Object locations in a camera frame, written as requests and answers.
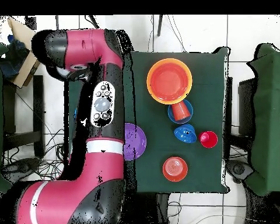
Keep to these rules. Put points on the blue bag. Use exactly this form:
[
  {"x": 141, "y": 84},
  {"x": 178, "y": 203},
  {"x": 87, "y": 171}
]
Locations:
[{"x": 14, "y": 60}]

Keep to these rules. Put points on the red cup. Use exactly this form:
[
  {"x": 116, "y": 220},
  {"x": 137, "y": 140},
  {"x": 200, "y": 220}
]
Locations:
[{"x": 208, "y": 139}]

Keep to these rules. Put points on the small orange bowl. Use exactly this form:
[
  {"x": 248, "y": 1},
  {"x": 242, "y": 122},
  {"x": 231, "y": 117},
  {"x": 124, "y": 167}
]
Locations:
[{"x": 175, "y": 169}]

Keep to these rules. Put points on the cardboard box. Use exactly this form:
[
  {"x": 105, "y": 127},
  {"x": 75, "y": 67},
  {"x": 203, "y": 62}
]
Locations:
[{"x": 21, "y": 30}]

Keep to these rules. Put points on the black stool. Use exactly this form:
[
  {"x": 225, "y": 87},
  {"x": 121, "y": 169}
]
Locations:
[{"x": 38, "y": 105}]

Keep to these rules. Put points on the black chair base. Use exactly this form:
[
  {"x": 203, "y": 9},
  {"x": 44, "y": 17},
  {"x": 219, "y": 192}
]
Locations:
[{"x": 23, "y": 165}]

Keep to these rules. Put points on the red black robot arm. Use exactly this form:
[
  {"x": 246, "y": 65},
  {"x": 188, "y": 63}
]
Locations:
[{"x": 95, "y": 168}]

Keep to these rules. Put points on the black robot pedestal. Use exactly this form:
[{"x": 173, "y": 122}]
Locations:
[{"x": 154, "y": 210}]

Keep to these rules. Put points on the black computer case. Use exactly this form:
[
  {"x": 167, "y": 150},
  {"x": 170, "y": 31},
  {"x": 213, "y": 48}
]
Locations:
[{"x": 246, "y": 107}]

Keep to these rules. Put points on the black floor frame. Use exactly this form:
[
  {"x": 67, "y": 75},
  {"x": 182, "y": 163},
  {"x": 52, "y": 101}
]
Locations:
[{"x": 57, "y": 22}]

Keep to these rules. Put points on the orange cup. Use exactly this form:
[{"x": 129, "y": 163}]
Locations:
[{"x": 180, "y": 112}]

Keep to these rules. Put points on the large yellow bowl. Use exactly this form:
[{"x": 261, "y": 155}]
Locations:
[{"x": 149, "y": 77}]

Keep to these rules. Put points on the dark green table cloth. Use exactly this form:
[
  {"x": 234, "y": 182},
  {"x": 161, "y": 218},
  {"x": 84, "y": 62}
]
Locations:
[{"x": 207, "y": 105}]

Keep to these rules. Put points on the wide orange bowl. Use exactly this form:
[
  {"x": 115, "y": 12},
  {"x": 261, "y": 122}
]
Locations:
[{"x": 169, "y": 81}]

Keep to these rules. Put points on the purple bowl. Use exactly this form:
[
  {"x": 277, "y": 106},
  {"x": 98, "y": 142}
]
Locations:
[{"x": 135, "y": 141}]

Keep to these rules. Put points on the small dark blue bowl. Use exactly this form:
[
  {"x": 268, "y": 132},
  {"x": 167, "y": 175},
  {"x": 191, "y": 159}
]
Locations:
[{"x": 185, "y": 135}]

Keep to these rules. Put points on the black tripod leg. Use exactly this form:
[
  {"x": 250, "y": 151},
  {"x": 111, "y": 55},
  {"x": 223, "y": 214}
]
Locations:
[
  {"x": 93, "y": 22},
  {"x": 160, "y": 25}
]

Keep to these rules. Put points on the small light blue bowl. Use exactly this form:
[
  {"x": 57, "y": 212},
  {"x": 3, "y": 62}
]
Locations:
[{"x": 171, "y": 116}]

